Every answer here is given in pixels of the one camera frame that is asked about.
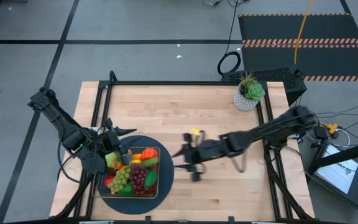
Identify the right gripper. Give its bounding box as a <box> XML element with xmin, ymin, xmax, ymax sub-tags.
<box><xmin>171</xmin><ymin>133</ymin><xmax>229</xmax><ymax>183</ymax></box>

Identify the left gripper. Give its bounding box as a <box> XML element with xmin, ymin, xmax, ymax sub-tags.
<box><xmin>101</xmin><ymin>117</ymin><xmax>144</xmax><ymax>156</ymax></box>

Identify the crinkled orange bell pepper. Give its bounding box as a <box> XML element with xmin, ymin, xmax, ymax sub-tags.
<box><xmin>140</xmin><ymin>147</ymin><xmax>159</xmax><ymax>161</ymax></box>

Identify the light green apple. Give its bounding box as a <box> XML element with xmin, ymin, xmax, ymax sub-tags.
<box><xmin>104</xmin><ymin>151</ymin><xmax>121</xmax><ymax>169</ymax></box>

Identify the green cucumber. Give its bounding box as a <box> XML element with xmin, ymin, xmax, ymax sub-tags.
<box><xmin>138</xmin><ymin>157</ymin><xmax>160</xmax><ymax>168</ymax></box>

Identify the round green lime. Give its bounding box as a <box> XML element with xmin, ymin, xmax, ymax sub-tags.
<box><xmin>144</xmin><ymin>168</ymin><xmax>158</xmax><ymax>189</ymax></box>

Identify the red grape bunch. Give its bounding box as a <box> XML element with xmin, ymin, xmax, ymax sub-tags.
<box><xmin>131</xmin><ymin>164</ymin><xmax>150</xmax><ymax>195</ymax></box>

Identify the green grape bunch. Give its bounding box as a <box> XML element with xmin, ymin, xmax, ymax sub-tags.
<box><xmin>109</xmin><ymin>166</ymin><xmax>133</xmax><ymax>195</ymax></box>

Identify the red orange mango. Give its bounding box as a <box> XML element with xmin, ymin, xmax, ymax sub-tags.
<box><xmin>103</xmin><ymin>175</ymin><xmax>116</xmax><ymax>189</ymax></box>

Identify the round dark blue mat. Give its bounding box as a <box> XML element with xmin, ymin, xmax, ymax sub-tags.
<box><xmin>96</xmin><ymin>135</ymin><xmax>175</xmax><ymax>216</ymax></box>

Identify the succulent in white pot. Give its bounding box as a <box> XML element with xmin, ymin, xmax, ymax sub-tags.
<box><xmin>232</xmin><ymin>71</ymin><xmax>266</xmax><ymax>112</ymax></box>

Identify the black perforated computer case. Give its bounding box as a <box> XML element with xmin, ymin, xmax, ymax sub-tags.
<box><xmin>221</xmin><ymin>67</ymin><xmax>308</xmax><ymax>106</ymax></box>

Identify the black power adapter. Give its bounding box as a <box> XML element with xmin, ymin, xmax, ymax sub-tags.
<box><xmin>314</xmin><ymin>124</ymin><xmax>329</xmax><ymax>141</ymax></box>

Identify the yellow plug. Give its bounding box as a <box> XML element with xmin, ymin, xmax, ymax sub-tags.
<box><xmin>325</xmin><ymin>123</ymin><xmax>341</xmax><ymax>135</ymax></box>

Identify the black striped floor ramp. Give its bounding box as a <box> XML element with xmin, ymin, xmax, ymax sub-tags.
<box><xmin>237</xmin><ymin>12</ymin><xmax>358</xmax><ymax>82</ymax></box>

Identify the black equipment stand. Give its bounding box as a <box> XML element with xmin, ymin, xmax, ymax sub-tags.
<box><xmin>303</xmin><ymin>136</ymin><xmax>358</xmax><ymax>218</ymax></box>

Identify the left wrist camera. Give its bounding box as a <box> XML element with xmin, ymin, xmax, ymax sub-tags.
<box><xmin>104</xmin><ymin>130</ymin><xmax>121</xmax><ymax>149</ymax></box>

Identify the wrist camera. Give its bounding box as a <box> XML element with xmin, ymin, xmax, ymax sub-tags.
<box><xmin>197</xmin><ymin>139</ymin><xmax>222</xmax><ymax>162</ymax></box>
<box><xmin>104</xmin><ymin>130</ymin><xmax>121</xmax><ymax>149</ymax></box>

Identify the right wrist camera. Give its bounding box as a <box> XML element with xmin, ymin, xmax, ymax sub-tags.
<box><xmin>197</xmin><ymin>139</ymin><xmax>222</xmax><ymax>162</ymax></box>

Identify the black metal table frame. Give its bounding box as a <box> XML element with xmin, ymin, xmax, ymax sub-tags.
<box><xmin>53</xmin><ymin>70</ymin><xmax>316</xmax><ymax>224</ymax></box>

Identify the coiled black cable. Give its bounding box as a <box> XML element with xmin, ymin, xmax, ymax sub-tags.
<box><xmin>216</xmin><ymin>0</ymin><xmax>242</xmax><ymax>75</ymax></box>

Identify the yellow cable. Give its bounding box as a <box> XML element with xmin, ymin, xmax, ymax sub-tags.
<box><xmin>293</xmin><ymin>0</ymin><xmax>331</xmax><ymax>128</ymax></box>

